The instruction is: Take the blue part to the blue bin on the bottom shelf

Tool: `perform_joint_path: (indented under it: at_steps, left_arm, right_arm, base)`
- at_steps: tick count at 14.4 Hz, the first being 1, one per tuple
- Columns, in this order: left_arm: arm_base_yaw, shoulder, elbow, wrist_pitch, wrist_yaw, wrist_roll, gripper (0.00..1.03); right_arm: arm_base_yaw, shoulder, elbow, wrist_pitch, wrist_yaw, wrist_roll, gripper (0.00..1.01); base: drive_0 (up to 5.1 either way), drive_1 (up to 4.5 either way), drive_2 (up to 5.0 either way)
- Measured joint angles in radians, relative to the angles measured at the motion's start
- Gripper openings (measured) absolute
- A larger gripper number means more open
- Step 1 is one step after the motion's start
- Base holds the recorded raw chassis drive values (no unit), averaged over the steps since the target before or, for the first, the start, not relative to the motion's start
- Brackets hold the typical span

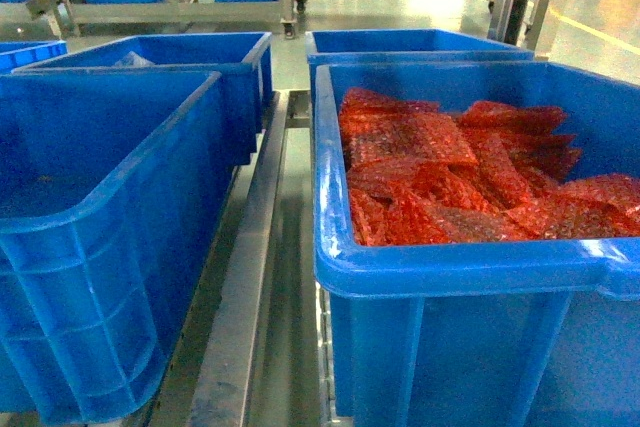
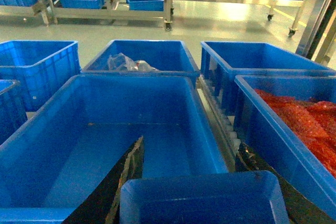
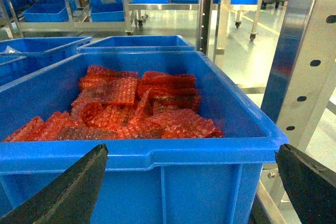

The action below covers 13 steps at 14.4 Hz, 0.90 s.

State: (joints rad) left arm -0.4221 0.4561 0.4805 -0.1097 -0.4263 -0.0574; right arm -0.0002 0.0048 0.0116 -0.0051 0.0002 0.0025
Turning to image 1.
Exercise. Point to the blue plastic bin behind right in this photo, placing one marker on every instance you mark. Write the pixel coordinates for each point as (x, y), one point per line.
(415, 44)

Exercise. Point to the empty blue plastic bin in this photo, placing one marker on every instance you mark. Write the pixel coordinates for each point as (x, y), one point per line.
(111, 187)

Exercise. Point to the blue bin with bubble bags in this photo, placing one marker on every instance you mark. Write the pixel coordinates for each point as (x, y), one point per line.
(496, 334)

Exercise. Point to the red bubble wrap bags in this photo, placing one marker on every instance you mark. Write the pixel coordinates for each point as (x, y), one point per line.
(417, 175)

